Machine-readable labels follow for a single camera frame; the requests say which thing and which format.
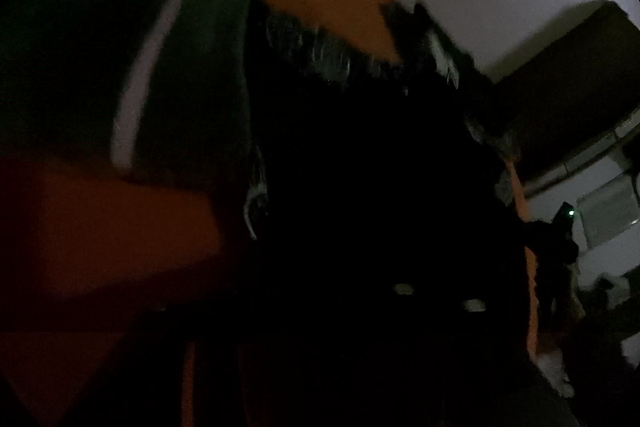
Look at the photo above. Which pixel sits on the orange mat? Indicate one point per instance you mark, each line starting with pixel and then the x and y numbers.
pixel 125 227

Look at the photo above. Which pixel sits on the black garment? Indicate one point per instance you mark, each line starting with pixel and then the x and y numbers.
pixel 375 157

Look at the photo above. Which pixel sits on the white wall rail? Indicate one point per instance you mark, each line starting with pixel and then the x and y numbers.
pixel 575 162

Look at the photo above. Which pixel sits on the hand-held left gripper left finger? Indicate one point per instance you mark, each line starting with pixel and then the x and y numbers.
pixel 220 322

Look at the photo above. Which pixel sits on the dark wooden cabinet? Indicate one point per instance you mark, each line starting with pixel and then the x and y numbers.
pixel 565 97

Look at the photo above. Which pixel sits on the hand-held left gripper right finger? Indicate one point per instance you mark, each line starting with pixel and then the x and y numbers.
pixel 417 309

